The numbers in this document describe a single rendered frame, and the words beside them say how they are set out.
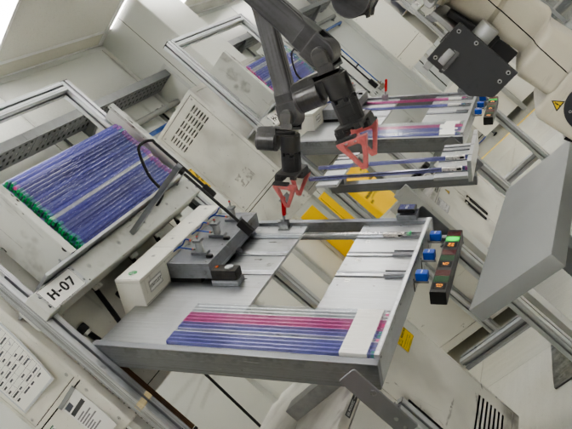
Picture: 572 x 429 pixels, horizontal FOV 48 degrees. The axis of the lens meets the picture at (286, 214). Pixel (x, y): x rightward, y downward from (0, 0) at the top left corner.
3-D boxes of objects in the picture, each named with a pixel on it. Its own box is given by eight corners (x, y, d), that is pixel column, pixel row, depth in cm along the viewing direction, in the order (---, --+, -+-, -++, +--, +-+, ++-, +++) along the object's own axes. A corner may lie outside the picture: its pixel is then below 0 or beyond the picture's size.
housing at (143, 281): (230, 243, 213) (220, 203, 208) (152, 325, 172) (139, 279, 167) (208, 243, 217) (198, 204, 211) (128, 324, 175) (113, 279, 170)
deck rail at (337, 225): (434, 236, 189) (432, 217, 186) (433, 239, 187) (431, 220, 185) (220, 237, 216) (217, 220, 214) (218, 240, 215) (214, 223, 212)
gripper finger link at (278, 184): (273, 208, 184) (271, 178, 180) (282, 200, 190) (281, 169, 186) (295, 211, 181) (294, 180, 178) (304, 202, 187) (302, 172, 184)
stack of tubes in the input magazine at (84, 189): (178, 174, 207) (115, 119, 207) (81, 246, 164) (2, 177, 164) (161, 199, 214) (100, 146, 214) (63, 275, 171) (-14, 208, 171)
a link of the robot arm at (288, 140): (295, 134, 177) (302, 128, 181) (272, 133, 179) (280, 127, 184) (296, 157, 179) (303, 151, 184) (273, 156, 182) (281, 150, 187)
